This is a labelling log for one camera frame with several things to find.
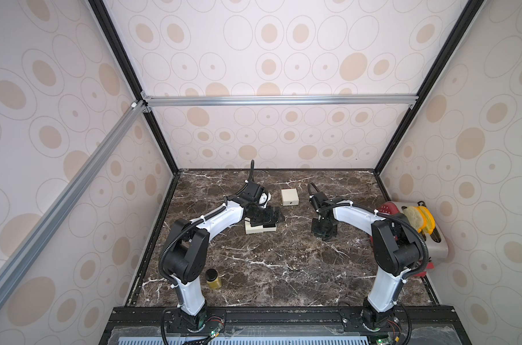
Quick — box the pale bread slice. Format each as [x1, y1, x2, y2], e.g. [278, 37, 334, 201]
[402, 206, 427, 233]

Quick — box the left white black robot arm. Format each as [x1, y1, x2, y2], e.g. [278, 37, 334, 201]
[158, 160, 283, 329]

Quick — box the left diagonal aluminium bar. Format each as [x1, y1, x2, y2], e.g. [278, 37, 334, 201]
[0, 100, 146, 310]

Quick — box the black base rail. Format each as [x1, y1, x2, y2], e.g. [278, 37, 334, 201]
[100, 306, 470, 344]

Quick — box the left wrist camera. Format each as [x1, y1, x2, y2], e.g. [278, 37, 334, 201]
[258, 192, 271, 208]

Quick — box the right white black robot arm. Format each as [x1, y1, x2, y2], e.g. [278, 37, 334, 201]
[308, 183, 429, 331]

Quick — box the cream drawer jewelry box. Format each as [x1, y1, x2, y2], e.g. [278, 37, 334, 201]
[245, 219, 277, 234]

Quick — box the red perforated rack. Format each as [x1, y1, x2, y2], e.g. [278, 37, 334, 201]
[377, 202, 435, 277]

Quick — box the horizontal aluminium frame bar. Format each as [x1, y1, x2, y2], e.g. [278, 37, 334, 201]
[145, 94, 419, 106]

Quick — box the yellow bread slice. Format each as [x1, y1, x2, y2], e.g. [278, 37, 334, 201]
[417, 206, 436, 235]

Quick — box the yellow jar black lid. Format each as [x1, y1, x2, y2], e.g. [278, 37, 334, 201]
[205, 268, 222, 290]

